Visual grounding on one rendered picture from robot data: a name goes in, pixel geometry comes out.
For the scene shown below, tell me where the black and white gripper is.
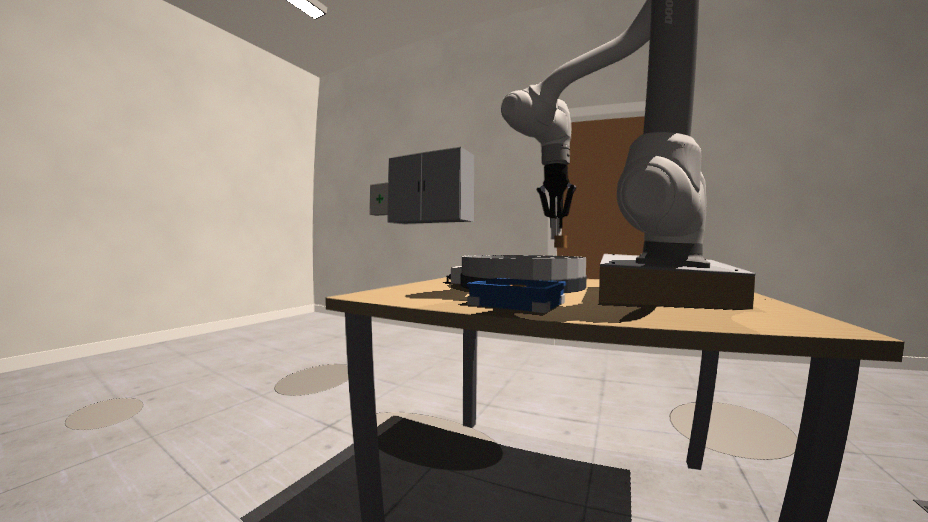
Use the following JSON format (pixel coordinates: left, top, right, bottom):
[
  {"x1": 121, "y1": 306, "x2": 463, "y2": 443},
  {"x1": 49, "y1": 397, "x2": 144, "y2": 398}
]
[{"x1": 536, "y1": 163, "x2": 576, "y2": 239}]

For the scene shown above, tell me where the blue plastic crate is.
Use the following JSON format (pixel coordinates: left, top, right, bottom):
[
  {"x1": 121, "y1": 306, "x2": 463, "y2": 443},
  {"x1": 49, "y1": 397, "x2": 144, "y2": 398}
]
[{"x1": 467, "y1": 278, "x2": 566, "y2": 313}]

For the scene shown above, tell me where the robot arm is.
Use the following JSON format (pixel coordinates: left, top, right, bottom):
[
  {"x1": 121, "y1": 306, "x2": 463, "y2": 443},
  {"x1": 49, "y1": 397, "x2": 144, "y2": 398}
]
[{"x1": 501, "y1": 0, "x2": 711, "y2": 268}]

